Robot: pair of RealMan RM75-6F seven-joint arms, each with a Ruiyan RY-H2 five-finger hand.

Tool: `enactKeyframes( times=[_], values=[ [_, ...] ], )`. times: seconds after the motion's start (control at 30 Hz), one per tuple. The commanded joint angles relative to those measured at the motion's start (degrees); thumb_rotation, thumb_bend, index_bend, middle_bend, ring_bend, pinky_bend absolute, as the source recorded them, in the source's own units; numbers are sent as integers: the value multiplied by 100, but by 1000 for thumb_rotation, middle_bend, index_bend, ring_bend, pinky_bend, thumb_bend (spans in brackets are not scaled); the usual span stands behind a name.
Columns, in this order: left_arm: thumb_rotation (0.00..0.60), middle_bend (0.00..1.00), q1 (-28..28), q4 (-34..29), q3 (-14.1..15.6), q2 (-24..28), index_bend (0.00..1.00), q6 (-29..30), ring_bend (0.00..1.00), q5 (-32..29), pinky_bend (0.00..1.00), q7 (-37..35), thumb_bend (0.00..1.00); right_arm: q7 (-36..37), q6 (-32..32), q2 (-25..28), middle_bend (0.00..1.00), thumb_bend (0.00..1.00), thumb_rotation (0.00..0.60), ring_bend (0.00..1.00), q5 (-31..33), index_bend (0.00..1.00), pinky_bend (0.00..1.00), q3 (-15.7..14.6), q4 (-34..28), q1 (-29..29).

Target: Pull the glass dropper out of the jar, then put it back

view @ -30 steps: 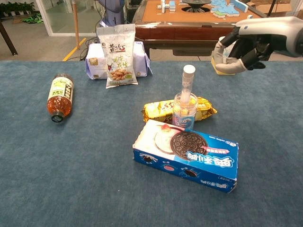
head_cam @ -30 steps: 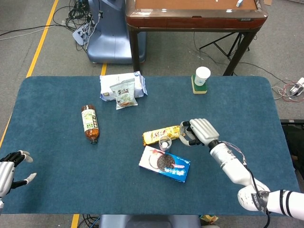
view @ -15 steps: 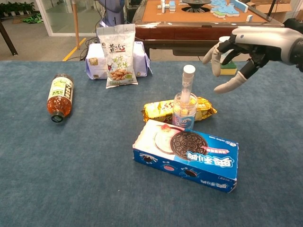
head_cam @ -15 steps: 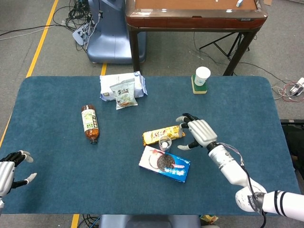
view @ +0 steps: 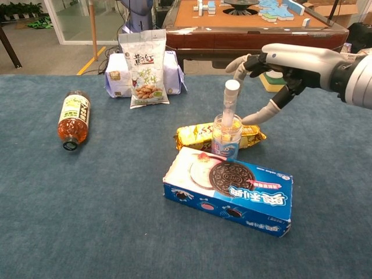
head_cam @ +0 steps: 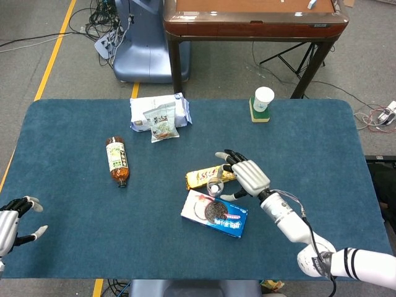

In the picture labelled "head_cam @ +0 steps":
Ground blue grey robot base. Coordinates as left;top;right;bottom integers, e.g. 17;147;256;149
113;0;191;84

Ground white power adapter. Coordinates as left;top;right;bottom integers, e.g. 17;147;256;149
377;100;396;126

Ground grey blue robot body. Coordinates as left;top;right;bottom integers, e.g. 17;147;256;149
128;279;262;297

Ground small green snack packet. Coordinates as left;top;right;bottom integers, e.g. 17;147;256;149
142;101;180;144

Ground white paper cup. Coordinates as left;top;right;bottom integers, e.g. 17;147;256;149
252;87;275;113

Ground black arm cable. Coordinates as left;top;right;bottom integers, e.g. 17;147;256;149
301;213;338;297

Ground black tripod stand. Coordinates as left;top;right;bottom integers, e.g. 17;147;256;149
259;41;326;78

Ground yellow snack bar wrapper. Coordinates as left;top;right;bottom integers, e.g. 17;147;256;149
185;165;239;191

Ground blue felt table mat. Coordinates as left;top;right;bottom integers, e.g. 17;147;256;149
0;98;393;282

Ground brown tea bottle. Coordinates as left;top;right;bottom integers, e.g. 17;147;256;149
105;136;130;189

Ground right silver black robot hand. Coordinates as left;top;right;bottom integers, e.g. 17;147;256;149
215;148;271;201

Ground white power strip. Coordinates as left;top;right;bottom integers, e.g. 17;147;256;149
93;30;120;59

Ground large white snack bag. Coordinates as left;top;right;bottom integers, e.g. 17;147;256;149
129;92;193;133

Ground black box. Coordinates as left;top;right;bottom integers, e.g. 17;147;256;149
364;155;396;223

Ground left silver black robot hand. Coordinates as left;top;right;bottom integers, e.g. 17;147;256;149
0;196;49;257

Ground green yellow sponge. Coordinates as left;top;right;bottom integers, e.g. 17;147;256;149
249;96;270;123

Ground small clear glass cup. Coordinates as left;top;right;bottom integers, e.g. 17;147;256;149
206;177;225;197

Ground tangle of black cables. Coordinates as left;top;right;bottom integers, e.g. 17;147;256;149
67;0;131;67

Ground red and white cables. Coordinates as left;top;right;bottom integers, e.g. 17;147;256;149
354;105;396;134

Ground brown wooden table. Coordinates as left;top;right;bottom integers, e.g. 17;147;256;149
163;0;350;99

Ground yellow snack wrapper on floor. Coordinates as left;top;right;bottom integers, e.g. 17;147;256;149
260;280;285;293

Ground blue sandwich cookie box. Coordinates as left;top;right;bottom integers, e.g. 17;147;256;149
180;189;249;239

